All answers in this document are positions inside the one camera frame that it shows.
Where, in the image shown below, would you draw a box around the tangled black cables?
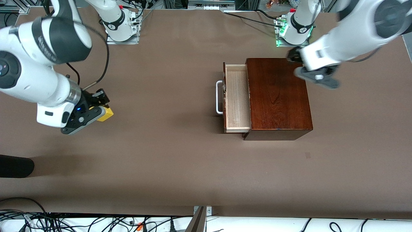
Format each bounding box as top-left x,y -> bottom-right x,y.
0,209 -> 193,232

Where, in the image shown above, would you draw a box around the wooden cabinet with open drawer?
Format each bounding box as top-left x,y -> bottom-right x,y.
0,6 -> 412,220

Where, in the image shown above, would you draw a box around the white power strip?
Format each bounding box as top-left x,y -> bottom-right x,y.
188,0 -> 236,11

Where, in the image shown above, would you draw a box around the wooden drawer with white handle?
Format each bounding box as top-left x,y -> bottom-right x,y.
216,62 -> 252,133

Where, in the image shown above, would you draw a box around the black cable with metal plug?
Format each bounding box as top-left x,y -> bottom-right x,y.
80,24 -> 110,91

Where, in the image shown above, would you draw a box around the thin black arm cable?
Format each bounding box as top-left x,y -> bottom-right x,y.
66,62 -> 81,87

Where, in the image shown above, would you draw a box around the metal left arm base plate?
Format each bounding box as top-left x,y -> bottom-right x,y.
274,16 -> 310,48

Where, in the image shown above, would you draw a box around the black looped cable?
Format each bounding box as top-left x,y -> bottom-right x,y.
0,197 -> 49,216

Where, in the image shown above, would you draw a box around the grey aluminium post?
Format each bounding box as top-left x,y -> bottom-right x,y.
185,206 -> 207,232

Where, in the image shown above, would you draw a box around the yellow block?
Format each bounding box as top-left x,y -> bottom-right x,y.
89,106 -> 114,122

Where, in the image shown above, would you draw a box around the dark brown wooden cabinet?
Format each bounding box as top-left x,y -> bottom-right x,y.
245,58 -> 314,141

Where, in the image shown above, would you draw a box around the black ribbed cylinder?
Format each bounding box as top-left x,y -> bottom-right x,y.
0,155 -> 35,178

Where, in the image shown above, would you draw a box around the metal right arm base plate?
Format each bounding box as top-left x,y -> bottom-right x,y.
106,13 -> 140,45

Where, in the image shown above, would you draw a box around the black cable on table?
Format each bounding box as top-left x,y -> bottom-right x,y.
224,12 -> 281,27
256,9 -> 284,20

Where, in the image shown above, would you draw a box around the aluminium frame profile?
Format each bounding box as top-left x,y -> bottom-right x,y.
0,0 -> 31,15

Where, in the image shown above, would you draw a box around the small metal corner bracket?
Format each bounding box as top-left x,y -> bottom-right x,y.
193,206 -> 213,216

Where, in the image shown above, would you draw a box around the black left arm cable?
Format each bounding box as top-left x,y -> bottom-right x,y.
349,47 -> 382,62

